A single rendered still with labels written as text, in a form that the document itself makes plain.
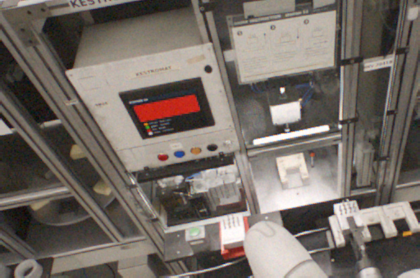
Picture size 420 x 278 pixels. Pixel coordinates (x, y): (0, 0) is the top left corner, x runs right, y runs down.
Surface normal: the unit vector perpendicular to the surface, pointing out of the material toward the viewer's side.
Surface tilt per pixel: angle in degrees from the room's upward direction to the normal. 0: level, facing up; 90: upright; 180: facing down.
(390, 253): 0
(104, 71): 90
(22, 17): 90
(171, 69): 90
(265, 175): 0
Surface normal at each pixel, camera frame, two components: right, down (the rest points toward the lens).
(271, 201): -0.12, -0.64
